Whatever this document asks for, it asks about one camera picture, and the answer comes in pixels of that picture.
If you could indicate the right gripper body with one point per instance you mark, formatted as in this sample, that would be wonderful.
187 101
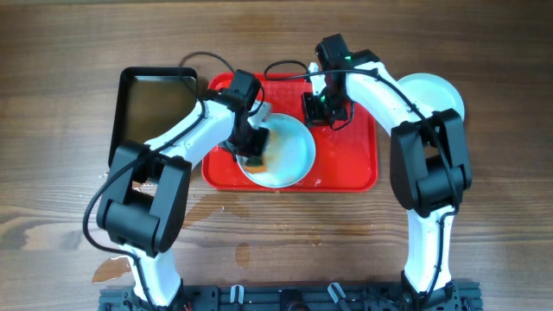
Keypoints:
323 109

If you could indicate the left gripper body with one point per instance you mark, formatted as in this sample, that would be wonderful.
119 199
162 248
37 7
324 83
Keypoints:
247 143

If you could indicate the orange green sponge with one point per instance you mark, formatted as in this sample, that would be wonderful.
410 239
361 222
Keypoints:
254 164

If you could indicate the white plate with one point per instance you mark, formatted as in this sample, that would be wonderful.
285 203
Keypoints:
288 156
433 91

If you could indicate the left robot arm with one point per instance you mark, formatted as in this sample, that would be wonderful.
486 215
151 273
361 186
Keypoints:
143 202

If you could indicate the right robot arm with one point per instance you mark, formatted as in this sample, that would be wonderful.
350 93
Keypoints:
430 167

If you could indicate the red plastic tray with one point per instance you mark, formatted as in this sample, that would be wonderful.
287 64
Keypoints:
346 160

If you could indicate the black water tray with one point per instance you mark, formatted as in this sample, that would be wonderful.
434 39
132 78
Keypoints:
150 101

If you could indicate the black mounting rail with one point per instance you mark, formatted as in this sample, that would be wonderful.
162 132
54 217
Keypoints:
371 296

